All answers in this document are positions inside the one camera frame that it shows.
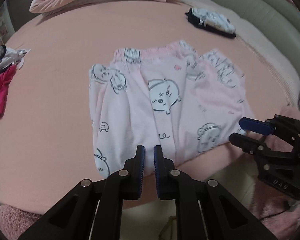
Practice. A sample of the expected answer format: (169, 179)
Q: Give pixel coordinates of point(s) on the magenta red garment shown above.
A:
(5, 80)

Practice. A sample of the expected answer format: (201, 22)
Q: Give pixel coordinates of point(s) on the pink cartoon print pajama pants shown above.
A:
(169, 96)

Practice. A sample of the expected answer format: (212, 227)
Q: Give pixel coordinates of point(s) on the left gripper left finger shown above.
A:
(132, 182)

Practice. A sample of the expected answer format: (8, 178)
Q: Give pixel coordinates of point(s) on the beige upholstered headboard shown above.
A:
(278, 21)

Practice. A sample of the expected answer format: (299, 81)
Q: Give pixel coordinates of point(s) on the white shelf with toys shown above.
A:
(6, 27)

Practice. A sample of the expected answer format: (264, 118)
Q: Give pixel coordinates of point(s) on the pink fluffy blanket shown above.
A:
(14, 222)

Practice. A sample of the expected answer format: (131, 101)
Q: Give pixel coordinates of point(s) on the folded white navy clothes stack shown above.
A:
(211, 21)

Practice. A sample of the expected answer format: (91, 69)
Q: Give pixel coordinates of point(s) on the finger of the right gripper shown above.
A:
(256, 126)
(246, 144)

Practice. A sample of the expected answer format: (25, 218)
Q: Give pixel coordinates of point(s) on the white black garment pile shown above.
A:
(9, 56)

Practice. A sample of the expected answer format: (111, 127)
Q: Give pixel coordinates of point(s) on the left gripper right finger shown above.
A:
(165, 182)

